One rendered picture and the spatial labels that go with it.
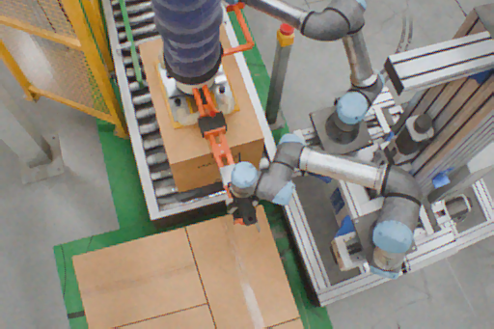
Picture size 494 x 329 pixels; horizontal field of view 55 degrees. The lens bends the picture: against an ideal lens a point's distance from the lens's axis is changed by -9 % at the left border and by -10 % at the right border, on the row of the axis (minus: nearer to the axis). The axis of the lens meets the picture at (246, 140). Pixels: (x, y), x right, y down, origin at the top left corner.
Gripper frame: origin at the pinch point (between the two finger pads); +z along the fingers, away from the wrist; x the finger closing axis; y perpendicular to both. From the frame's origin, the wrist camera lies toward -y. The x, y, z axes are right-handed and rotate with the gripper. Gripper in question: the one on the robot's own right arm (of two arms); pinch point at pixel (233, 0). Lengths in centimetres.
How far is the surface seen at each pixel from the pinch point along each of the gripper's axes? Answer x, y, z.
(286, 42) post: 22.7, 13.6, 25.4
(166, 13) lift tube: -34, 37, -52
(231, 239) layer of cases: -28, 87, 67
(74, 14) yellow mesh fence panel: -68, -8, -9
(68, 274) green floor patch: -126, 69, 121
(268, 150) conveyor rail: 4, 50, 62
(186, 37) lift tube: -29, 40, -41
